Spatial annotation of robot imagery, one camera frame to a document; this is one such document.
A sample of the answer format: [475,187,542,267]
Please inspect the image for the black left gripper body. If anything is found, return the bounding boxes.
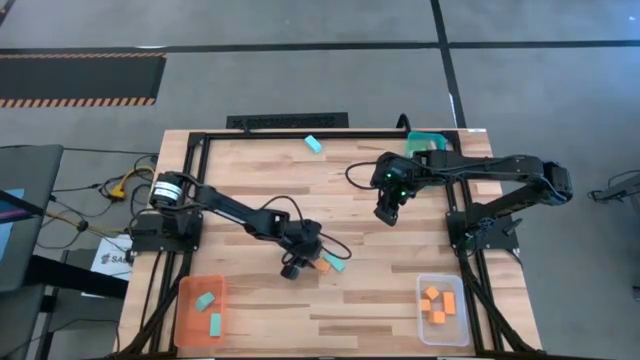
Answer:
[279,219,324,262]

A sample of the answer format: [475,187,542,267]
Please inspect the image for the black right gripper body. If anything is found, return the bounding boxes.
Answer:
[370,151,419,202]

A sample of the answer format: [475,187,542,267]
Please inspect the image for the teal blocks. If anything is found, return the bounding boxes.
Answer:
[194,291,217,313]

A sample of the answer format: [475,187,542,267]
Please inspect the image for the teal plastic container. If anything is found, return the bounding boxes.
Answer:
[404,130,448,157]

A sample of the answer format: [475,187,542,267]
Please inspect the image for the black floor grate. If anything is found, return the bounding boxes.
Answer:
[225,111,350,131]

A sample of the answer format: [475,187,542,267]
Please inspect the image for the orange plastic tray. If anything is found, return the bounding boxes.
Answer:
[173,273,230,349]

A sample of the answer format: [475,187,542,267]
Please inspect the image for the clear plastic tray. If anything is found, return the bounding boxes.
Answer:
[416,272,471,348]

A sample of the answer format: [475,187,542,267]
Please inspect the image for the white paper sign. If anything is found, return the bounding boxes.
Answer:
[90,233,135,282]

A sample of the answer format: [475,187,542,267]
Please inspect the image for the grey equipment stand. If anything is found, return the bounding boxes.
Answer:
[588,170,640,204]

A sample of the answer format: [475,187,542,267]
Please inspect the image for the black hazard-striped floor mat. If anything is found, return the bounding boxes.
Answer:
[0,51,168,109]

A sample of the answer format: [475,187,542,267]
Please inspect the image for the grey side table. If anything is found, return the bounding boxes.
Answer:
[0,143,65,294]

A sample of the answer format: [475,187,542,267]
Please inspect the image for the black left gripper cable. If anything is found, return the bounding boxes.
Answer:
[259,194,354,261]

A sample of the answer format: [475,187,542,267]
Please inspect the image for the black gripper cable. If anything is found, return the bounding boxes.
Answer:
[259,194,354,261]
[344,159,384,192]

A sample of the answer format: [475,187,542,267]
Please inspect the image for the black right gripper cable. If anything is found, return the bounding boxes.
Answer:
[344,159,384,192]

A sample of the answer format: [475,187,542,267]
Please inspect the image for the black table frame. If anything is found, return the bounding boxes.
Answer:
[113,129,541,360]

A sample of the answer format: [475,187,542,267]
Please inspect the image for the yellow cable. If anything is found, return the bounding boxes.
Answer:
[107,166,156,201]

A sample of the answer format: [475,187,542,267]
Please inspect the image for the black floor cable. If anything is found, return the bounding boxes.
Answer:
[62,146,160,157]

